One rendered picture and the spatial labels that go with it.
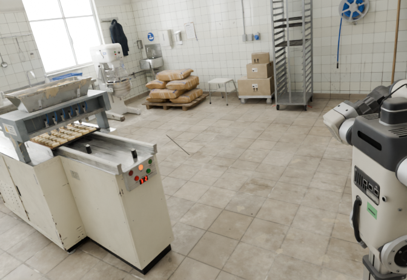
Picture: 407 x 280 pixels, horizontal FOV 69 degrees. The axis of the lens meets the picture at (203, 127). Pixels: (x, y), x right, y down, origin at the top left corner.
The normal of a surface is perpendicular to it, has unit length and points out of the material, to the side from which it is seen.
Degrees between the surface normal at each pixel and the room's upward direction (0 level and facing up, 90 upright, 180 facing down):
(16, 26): 90
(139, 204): 90
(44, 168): 90
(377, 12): 90
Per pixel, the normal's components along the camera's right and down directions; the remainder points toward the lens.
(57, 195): 0.79, 0.11
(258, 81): -0.45, 0.31
